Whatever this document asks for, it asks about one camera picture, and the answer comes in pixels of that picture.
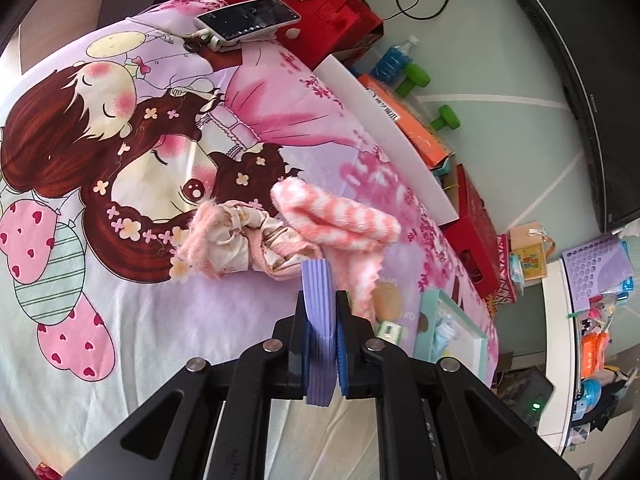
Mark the plastic water bottle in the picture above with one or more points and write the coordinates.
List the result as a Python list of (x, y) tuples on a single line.
[(392, 62)]

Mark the purple perforated basket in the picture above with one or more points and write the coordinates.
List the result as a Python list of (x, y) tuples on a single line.
[(595, 270)]

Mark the white foam board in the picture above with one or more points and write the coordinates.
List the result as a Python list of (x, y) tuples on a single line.
[(390, 135)]

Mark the shallow teal cardboard box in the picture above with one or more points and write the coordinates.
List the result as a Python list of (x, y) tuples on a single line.
[(470, 350)]

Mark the black monitor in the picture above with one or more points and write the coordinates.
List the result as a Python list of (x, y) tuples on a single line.
[(600, 85)]

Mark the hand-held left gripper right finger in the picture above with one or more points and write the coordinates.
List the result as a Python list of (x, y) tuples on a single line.
[(344, 360)]

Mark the green dumbbell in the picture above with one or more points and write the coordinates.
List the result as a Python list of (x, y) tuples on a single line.
[(417, 77), (447, 117)]

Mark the orange cardboard box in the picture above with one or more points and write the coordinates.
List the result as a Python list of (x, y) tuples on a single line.
[(405, 120)]

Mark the smartphone on stand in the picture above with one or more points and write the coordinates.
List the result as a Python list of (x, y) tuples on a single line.
[(250, 17)]

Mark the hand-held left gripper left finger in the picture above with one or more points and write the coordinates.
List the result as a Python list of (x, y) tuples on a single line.
[(300, 345)]

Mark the pink striped fluffy towel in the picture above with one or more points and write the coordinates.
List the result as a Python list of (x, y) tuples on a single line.
[(340, 215)]

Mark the blue round toy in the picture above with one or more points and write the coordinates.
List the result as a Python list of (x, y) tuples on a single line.
[(592, 392)]

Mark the white desk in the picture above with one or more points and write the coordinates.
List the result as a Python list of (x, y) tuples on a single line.
[(560, 360)]

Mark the cartoon printed bedsheet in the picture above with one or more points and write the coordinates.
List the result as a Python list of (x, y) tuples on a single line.
[(150, 310)]

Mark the wet wipes packet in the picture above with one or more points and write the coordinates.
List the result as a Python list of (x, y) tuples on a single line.
[(516, 270)]

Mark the purple tissue packet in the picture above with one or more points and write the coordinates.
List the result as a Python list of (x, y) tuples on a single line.
[(320, 300)]

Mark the red patterned box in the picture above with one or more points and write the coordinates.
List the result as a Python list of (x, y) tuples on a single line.
[(506, 292)]

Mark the orange packet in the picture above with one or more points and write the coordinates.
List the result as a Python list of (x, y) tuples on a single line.
[(595, 347)]

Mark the red gift box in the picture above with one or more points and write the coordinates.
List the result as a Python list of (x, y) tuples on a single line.
[(470, 220)]

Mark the black device with green light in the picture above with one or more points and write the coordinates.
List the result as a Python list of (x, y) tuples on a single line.
[(530, 400)]

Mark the pink floral cloth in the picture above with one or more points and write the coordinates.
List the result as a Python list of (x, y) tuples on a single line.
[(225, 240)]

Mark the green tape strip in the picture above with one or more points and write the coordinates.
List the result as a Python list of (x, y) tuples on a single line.
[(573, 316)]

